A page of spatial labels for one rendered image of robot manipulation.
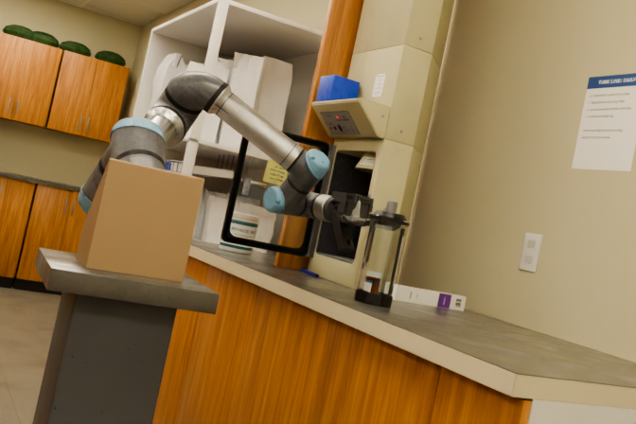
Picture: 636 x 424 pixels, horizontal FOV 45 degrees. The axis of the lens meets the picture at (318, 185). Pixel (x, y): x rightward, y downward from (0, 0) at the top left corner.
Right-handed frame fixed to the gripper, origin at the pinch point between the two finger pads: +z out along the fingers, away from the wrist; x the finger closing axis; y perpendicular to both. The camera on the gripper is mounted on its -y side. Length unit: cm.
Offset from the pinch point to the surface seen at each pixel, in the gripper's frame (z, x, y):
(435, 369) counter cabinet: 44, -26, -26
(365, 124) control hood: -30.6, 16.6, 30.2
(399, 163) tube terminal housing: -24.1, 28.2, 20.9
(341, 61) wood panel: -62, 30, 55
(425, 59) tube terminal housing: -24, 30, 55
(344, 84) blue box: -48, 20, 44
